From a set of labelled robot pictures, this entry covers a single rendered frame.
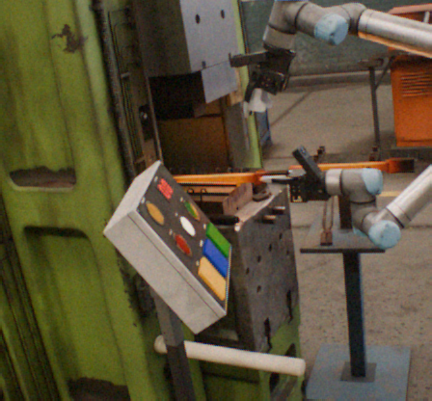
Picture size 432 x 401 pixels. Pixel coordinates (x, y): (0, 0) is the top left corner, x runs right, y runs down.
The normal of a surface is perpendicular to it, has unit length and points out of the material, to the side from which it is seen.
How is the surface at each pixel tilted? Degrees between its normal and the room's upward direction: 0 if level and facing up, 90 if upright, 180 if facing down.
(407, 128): 91
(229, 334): 42
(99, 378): 90
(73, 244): 90
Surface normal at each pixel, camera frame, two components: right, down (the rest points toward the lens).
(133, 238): -0.06, 0.31
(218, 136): -0.47, 0.33
